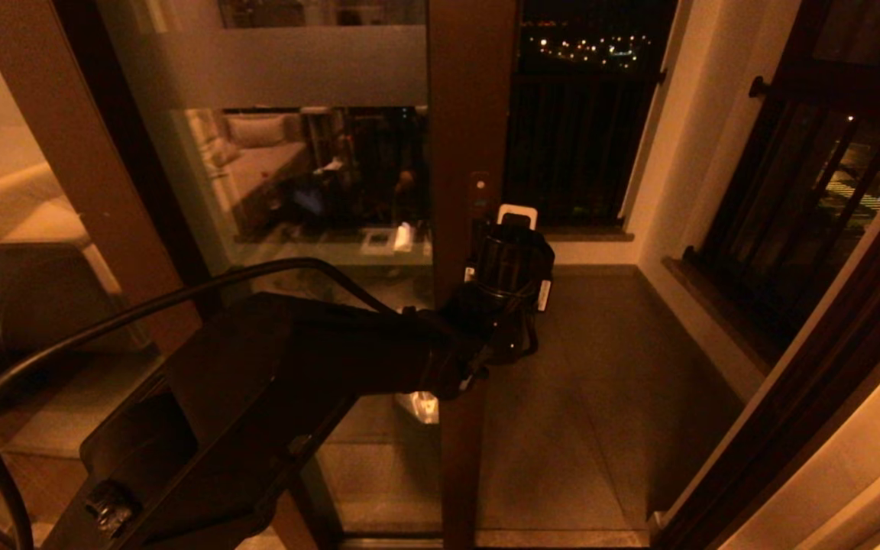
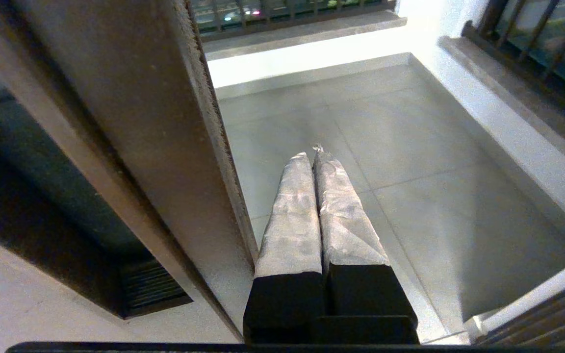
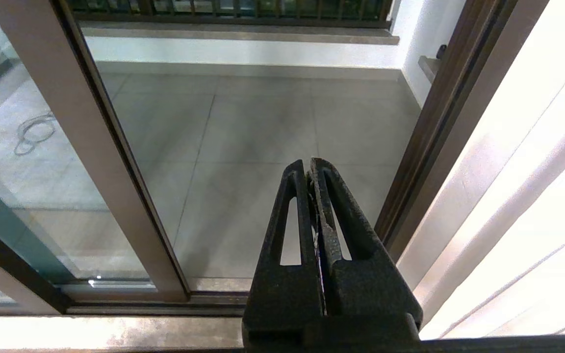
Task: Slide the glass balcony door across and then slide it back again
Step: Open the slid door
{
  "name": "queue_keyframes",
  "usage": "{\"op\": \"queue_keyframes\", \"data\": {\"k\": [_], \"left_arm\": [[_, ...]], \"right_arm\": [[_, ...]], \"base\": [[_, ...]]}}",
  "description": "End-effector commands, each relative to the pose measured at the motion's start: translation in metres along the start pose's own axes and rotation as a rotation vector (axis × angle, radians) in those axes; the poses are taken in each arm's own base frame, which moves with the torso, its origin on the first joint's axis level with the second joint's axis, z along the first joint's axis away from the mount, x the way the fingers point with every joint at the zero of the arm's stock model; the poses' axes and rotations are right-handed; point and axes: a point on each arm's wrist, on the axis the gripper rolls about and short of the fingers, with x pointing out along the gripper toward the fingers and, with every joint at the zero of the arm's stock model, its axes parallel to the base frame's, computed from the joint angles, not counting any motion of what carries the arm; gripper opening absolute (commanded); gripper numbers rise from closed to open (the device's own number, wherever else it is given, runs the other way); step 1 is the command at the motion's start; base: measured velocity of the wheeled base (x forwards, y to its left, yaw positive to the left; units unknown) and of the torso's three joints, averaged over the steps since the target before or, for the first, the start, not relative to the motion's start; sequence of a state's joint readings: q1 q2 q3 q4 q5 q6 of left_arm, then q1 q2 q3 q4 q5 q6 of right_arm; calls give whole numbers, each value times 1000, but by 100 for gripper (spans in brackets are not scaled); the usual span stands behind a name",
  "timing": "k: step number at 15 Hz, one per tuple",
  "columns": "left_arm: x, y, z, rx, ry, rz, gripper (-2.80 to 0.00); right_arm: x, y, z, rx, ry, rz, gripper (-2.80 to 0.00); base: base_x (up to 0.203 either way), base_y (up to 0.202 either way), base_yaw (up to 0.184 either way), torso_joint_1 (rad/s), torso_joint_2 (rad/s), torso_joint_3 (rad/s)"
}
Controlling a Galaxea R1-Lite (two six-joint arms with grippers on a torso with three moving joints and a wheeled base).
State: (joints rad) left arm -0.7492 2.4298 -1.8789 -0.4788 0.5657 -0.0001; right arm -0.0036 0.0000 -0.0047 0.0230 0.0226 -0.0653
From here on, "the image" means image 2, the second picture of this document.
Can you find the brown framed sliding glass door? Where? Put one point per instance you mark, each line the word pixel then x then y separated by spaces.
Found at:
pixel 140 122

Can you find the dark stone window sill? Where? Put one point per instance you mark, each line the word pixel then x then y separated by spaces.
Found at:
pixel 532 103
pixel 302 37

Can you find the dark brown door jamb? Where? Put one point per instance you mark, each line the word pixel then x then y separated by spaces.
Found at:
pixel 547 318

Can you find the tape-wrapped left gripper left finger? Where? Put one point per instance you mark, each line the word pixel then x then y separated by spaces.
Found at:
pixel 290 235

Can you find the black metal balcony railing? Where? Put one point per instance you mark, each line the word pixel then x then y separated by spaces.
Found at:
pixel 312 16
pixel 508 49

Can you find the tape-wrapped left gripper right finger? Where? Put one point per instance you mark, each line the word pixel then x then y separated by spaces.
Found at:
pixel 348 235

